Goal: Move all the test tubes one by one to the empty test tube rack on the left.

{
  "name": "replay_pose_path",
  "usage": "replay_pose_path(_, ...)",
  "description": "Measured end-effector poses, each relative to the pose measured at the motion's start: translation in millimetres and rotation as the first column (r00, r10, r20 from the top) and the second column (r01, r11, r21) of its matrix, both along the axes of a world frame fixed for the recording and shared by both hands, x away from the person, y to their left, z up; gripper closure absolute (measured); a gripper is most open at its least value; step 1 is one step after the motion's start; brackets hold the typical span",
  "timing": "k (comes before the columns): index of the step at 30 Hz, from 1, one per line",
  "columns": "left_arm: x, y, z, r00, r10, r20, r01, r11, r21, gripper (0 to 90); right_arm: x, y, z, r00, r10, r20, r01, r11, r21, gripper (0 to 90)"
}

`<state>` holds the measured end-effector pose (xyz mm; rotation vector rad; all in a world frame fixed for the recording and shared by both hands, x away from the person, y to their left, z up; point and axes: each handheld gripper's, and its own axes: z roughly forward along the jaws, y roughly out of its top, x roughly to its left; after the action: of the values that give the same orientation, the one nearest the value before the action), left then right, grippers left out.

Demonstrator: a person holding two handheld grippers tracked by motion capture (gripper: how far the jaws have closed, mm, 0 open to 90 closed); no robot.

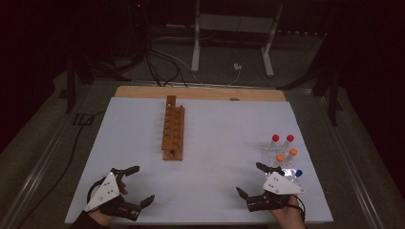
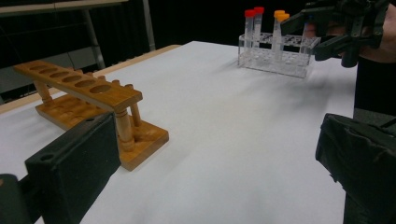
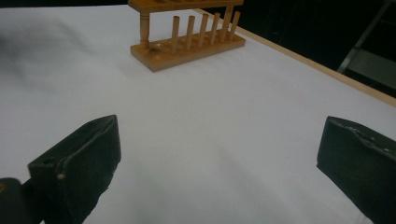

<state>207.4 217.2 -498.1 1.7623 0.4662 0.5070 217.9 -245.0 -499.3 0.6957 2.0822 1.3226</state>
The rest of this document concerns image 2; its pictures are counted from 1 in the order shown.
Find red cap test tube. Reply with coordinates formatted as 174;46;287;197
244;8;257;50
253;7;265;48

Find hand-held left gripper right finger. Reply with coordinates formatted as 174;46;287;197
315;112;396;224

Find grey metal stand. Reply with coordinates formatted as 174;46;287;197
0;0;157;71

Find orange cap test tube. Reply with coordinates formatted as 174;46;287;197
273;9;286;52
276;12;291;61

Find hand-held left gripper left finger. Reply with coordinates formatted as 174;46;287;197
24;111;122;224

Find white table mat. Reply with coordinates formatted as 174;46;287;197
0;40;359;224

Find blue cap test tube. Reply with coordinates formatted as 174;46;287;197
300;13;317;54

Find wooden test tube rack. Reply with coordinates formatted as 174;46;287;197
12;60;170;172

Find clear acrylic test tube rack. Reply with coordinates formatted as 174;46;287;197
237;32;321;78

